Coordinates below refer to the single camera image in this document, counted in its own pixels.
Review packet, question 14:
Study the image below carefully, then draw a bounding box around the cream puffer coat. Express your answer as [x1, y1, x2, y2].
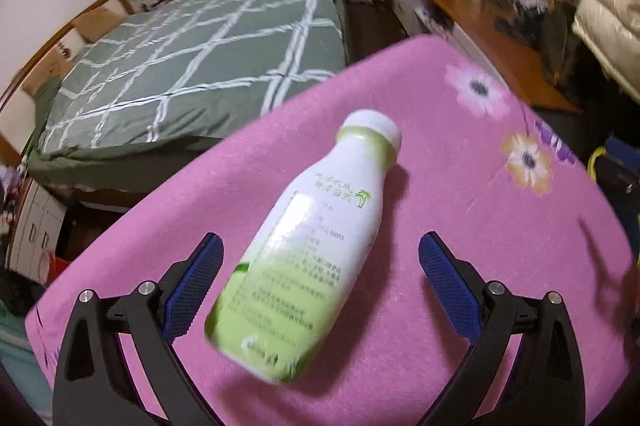
[572, 0, 640, 102]

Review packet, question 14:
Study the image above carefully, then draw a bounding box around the brown patterned handbag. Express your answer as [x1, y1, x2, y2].
[540, 0, 581, 52]

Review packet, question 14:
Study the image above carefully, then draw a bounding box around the white nightstand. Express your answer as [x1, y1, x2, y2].
[7, 181, 69, 279]

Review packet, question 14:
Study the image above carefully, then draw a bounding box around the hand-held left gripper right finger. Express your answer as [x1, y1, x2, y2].
[419, 231, 587, 426]

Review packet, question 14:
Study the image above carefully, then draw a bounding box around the yellow-rimmed dark bin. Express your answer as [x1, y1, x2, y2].
[587, 146, 640, 257]

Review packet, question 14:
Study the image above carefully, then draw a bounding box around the wooden dresser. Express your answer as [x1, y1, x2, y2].
[391, 0, 584, 115]

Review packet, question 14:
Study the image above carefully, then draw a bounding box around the green and white bottle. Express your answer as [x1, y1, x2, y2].
[205, 109, 404, 385]

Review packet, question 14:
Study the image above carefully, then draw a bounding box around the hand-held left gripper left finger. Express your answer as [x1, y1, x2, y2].
[52, 232, 224, 426]

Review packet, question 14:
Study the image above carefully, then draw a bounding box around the wooden headboard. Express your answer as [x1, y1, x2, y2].
[0, 0, 136, 157]

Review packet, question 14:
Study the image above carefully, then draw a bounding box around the bed with green quilt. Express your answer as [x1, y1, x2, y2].
[25, 0, 354, 213]

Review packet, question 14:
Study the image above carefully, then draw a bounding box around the pink floral cloth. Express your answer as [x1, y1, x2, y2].
[25, 34, 636, 426]

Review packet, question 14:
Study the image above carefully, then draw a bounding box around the green plaid quilt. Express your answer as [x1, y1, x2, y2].
[37, 0, 349, 157]

